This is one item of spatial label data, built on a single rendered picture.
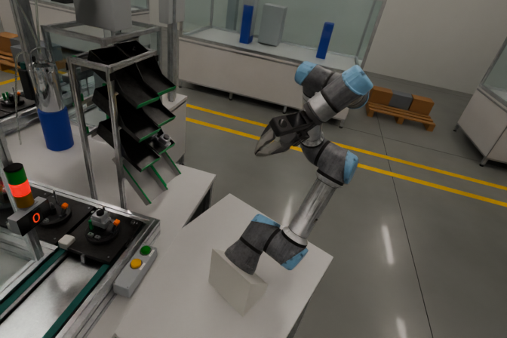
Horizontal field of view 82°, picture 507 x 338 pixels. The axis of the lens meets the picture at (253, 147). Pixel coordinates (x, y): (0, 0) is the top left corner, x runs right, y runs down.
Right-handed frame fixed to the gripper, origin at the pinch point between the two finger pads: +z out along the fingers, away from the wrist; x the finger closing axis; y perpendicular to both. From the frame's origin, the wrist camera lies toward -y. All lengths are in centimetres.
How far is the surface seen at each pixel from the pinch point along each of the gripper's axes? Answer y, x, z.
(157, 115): 25, 55, 51
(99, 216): -1, 19, 78
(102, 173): 32, 60, 115
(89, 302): -12, -12, 82
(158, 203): 41, 25, 89
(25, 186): -30, 28, 66
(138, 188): 19, 28, 74
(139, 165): 16, 35, 65
